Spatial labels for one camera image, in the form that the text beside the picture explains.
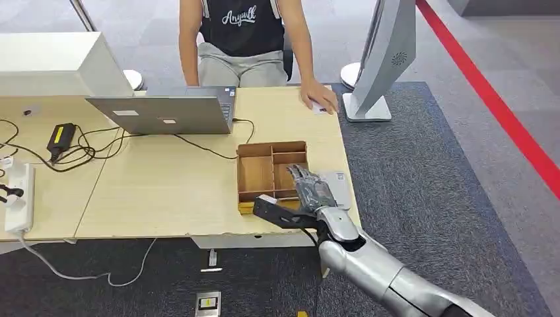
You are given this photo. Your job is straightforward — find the white power strip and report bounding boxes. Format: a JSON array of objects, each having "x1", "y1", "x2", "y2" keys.
[{"x1": 4, "y1": 162, "x2": 36, "y2": 234}]

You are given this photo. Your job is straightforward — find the white cabinet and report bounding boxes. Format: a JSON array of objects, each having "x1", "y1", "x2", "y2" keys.
[{"x1": 0, "y1": 31, "x2": 134, "y2": 98}]

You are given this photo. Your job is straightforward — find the person's left hand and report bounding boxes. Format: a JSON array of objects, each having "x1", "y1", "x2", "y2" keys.
[{"x1": 299, "y1": 77, "x2": 340, "y2": 116}]

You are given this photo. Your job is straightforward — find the grey laptop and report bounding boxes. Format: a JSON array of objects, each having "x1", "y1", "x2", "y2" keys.
[{"x1": 86, "y1": 85, "x2": 238, "y2": 135}]

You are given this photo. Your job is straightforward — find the round white base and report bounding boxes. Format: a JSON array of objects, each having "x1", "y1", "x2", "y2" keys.
[
  {"x1": 122, "y1": 69, "x2": 145, "y2": 91},
  {"x1": 340, "y1": 61, "x2": 362, "y2": 90}
]

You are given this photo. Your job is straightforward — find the dark grey carpet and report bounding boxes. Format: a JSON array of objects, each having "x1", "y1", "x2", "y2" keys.
[{"x1": 0, "y1": 81, "x2": 553, "y2": 317}]

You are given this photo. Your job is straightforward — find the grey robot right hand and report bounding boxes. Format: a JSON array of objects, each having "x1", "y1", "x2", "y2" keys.
[{"x1": 287, "y1": 163, "x2": 338, "y2": 215}]

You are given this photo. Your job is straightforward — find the person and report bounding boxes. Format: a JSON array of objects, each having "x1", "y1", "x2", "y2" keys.
[{"x1": 178, "y1": 0, "x2": 340, "y2": 116}]

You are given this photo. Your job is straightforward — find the black mains cable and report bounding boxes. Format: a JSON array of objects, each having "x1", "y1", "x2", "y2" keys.
[{"x1": 0, "y1": 119, "x2": 95, "y2": 174}]

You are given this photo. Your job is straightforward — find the black laptop cable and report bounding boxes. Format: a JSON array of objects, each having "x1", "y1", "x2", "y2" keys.
[{"x1": 52, "y1": 117, "x2": 256, "y2": 172}]

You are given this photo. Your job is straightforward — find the black power adapter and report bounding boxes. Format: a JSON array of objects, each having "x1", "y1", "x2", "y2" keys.
[{"x1": 46, "y1": 123, "x2": 77, "y2": 164}]

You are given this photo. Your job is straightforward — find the white floor clip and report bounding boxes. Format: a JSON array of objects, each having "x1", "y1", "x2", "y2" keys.
[{"x1": 199, "y1": 249, "x2": 223, "y2": 273}]

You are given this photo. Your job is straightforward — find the white desk underframe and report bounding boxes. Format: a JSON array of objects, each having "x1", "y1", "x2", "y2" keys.
[{"x1": 191, "y1": 232, "x2": 318, "y2": 251}]

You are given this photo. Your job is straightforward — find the wooden card box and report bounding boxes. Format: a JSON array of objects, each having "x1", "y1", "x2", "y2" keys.
[{"x1": 236, "y1": 141, "x2": 309, "y2": 216}]

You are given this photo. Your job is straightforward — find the silver kiosk stand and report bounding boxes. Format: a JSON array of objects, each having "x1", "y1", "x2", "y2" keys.
[{"x1": 341, "y1": 0, "x2": 417, "y2": 122}]

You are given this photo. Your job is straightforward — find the black plug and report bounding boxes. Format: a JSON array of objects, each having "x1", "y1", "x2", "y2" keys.
[{"x1": 0, "y1": 184, "x2": 24, "y2": 204}]

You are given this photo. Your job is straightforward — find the white power strip cable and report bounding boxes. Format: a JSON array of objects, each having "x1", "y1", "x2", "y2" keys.
[{"x1": 17, "y1": 232, "x2": 157, "y2": 289}]

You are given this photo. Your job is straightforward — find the metal floor socket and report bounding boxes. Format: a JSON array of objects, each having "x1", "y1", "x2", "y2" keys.
[{"x1": 194, "y1": 291, "x2": 222, "y2": 317}]

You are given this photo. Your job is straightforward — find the grey card reader device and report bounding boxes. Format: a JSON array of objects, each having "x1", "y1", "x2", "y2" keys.
[{"x1": 322, "y1": 171, "x2": 352, "y2": 211}]

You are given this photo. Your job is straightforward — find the metal pole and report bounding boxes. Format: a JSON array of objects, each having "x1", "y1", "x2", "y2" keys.
[{"x1": 69, "y1": 0, "x2": 98, "y2": 32}]

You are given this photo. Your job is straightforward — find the red floor tape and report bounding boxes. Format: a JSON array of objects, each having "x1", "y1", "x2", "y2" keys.
[{"x1": 415, "y1": 0, "x2": 560, "y2": 201}]

